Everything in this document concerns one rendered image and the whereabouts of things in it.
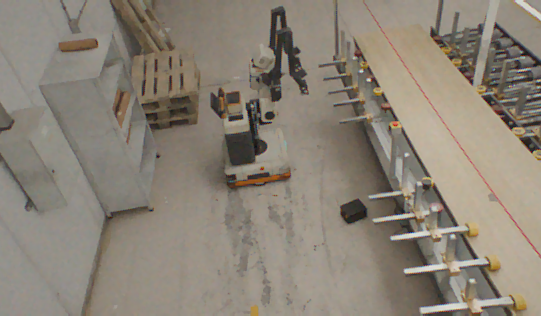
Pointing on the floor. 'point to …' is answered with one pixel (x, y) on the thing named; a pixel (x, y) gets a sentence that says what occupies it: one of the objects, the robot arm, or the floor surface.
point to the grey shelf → (84, 110)
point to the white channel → (485, 42)
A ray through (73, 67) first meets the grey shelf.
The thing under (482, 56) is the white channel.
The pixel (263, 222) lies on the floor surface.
